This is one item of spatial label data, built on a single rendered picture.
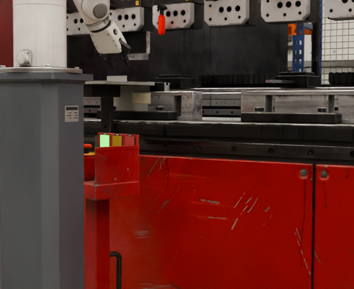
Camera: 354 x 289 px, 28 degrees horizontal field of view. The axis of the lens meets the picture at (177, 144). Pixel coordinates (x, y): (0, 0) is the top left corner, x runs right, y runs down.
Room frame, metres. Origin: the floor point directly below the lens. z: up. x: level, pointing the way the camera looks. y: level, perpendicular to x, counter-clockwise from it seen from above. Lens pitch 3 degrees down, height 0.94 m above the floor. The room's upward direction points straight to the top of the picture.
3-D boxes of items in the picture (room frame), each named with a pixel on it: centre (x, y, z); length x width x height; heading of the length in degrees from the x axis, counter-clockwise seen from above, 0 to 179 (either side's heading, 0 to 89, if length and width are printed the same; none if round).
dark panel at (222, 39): (3.05, 0.06, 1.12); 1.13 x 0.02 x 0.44; 56
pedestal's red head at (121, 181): (2.12, 0.24, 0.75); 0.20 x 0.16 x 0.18; 42
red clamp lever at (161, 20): (2.36, 0.05, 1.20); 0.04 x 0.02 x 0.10; 146
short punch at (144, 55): (2.50, 0.14, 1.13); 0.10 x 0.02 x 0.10; 56
